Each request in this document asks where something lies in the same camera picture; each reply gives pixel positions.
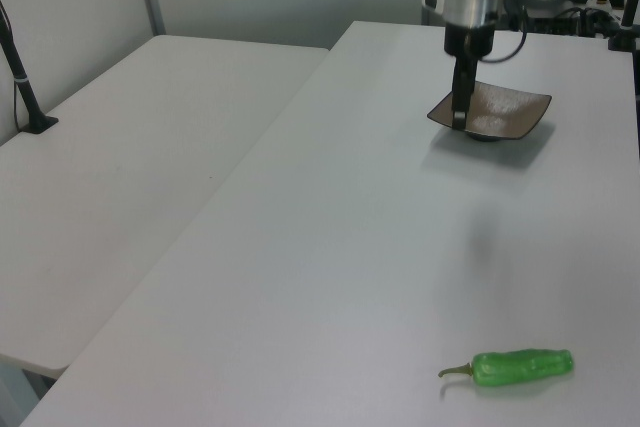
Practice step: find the square brown ceramic plate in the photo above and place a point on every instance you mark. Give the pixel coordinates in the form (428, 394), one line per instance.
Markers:
(505, 107)

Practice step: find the black electronics equipment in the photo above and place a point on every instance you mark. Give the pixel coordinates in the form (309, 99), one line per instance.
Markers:
(575, 19)

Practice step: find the black pole with white tie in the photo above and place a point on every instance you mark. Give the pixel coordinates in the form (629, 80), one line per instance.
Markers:
(22, 82)

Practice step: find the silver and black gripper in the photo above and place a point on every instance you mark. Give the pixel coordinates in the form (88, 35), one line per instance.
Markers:
(470, 12)

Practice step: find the plain black pole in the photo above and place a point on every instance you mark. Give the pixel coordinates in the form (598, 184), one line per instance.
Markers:
(627, 12)

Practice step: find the green chili pepper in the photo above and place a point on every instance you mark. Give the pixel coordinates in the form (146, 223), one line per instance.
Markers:
(520, 367)

